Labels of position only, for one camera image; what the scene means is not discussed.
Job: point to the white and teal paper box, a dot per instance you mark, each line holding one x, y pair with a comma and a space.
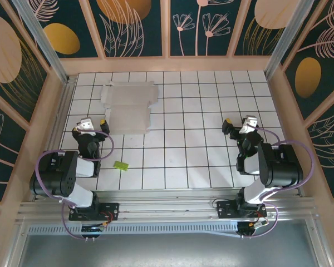
128, 111

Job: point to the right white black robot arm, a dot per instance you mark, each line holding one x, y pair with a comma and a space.
281, 169

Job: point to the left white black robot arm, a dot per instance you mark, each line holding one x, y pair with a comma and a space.
53, 178

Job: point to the small lime green plastic piece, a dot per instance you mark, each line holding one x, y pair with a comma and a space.
121, 165

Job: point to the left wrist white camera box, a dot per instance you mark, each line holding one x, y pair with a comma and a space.
86, 123

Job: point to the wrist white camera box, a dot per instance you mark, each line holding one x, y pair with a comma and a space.
86, 123
249, 122

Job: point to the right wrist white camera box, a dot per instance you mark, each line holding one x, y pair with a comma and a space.
249, 122

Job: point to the aluminium side rail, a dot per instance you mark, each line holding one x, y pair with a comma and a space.
62, 111

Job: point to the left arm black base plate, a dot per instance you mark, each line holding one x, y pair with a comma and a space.
112, 208

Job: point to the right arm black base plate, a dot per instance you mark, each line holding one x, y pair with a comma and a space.
224, 211

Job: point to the aluminium mounting rail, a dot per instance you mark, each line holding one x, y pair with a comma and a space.
167, 205

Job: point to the aluminium corner post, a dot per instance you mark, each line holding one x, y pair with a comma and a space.
286, 39
44, 41

